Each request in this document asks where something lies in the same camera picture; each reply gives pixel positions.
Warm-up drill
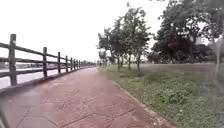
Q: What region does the red paved path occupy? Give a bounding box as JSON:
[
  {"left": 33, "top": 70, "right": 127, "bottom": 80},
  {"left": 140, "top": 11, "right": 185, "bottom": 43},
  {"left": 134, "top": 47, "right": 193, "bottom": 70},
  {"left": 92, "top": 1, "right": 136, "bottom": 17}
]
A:
[{"left": 0, "top": 66, "right": 178, "bottom": 128}]

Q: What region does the pale-trunked tree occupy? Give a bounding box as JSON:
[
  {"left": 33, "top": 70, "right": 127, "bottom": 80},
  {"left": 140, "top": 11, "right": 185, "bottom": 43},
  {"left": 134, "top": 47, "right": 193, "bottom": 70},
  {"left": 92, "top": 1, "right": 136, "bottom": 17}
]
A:
[{"left": 199, "top": 0, "right": 224, "bottom": 81}]

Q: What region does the pale building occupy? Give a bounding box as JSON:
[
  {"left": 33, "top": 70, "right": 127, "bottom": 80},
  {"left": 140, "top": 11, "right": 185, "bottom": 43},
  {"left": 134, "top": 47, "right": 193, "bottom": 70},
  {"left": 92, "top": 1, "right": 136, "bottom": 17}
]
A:
[{"left": 194, "top": 32, "right": 205, "bottom": 46}]

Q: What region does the large dark tree clump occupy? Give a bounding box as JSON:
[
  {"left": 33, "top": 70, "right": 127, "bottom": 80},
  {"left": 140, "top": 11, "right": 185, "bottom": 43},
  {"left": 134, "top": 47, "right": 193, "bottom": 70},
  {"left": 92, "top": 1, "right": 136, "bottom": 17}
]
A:
[{"left": 146, "top": 0, "right": 224, "bottom": 65}]

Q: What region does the grass field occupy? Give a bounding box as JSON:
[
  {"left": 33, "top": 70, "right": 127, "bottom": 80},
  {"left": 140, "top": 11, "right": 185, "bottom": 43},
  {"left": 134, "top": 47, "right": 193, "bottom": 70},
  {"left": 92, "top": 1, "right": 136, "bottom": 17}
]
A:
[{"left": 99, "top": 62, "right": 224, "bottom": 128}]

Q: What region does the dark wooden rail fence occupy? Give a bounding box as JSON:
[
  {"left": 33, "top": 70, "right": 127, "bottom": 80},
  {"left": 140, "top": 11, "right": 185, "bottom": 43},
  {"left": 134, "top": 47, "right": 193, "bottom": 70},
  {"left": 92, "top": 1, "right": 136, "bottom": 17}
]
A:
[{"left": 0, "top": 33, "right": 98, "bottom": 98}]

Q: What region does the grey water surface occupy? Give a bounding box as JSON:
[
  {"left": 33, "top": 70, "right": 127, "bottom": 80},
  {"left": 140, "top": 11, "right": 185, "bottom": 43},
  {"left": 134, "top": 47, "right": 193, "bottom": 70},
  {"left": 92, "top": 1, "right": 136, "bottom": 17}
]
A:
[{"left": 0, "top": 66, "right": 79, "bottom": 90}]

